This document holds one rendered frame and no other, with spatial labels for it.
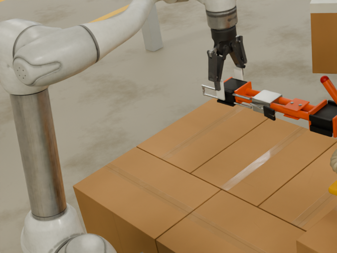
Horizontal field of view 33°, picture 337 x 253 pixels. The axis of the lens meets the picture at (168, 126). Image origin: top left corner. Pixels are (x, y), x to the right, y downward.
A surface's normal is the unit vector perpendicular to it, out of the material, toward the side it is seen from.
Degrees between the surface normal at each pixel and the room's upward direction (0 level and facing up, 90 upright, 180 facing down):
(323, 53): 90
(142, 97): 0
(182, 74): 0
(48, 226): 43
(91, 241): 4
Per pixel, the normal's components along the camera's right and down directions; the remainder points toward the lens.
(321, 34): -0.36, 0.54
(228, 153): -0.16, -0.84
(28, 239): -0.78, 0.25
